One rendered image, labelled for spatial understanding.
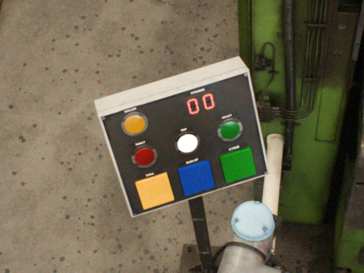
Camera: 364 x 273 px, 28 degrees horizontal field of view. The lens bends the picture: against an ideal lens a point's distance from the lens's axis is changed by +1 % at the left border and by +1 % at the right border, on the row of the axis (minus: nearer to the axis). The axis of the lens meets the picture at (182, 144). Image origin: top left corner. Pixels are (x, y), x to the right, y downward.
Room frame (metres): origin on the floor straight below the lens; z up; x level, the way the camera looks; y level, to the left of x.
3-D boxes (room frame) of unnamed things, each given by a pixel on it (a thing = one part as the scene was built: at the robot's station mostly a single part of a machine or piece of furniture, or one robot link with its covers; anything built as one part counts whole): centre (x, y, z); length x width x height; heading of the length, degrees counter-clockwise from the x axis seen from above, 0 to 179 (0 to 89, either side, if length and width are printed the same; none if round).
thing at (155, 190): (0.75, 0.08, 1.01); 0.07 x 0.05 x 0.07; 98
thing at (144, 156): (0.79, 0.09, 1.09); 0.05 x 0.03 x 0.04; 73
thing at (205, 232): (0.89, -0.01, 0.54); 0.04 x 0.04 x 1.08; 73
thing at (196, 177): (0.76, -0.02, 1.01); 0.07 x 0.05 x 0.07; 98
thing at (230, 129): (0.82, -0.11, 1.09); 0.05 x 0.03 x 0.04; 73
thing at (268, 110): (1.03, -0.24, 0.80); 0.06 x 0.03 x 0.14; 73
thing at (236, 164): (0.77, -0.12, 1.01); 0.07 x 0.05 x 0.07; 98
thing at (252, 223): (0.51, -0.10, 1.23); 0.09 x 0.08 x 0.11; 151
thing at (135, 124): (0.83, 0.09, 1.16); 0.05 x 0.03 x 0.04; 73
